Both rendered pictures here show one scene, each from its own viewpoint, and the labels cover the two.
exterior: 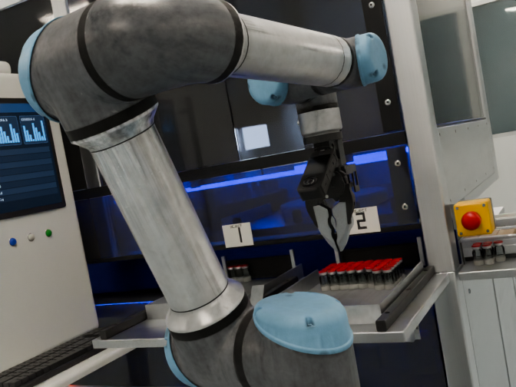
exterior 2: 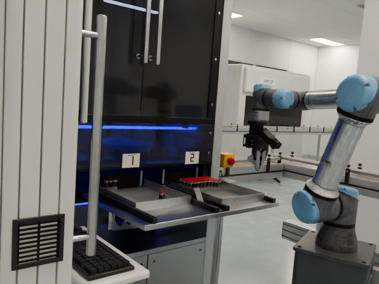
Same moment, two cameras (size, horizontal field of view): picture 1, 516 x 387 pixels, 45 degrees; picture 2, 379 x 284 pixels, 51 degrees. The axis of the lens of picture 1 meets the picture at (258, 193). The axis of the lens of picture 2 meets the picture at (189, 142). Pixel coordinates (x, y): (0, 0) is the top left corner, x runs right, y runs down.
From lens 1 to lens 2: 171 cm
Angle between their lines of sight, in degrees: 68
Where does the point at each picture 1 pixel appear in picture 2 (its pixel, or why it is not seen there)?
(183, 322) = (335, 194)
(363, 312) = (259, 196)
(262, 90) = (287, 102)
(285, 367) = (355, 206)
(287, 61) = not seen: hidden behind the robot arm
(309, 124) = (265, 116)
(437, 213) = (218, 157)
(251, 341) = (344, 199)
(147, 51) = not seen: outside the picture
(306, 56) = not seen: hidden behind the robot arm
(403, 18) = (224, 71)
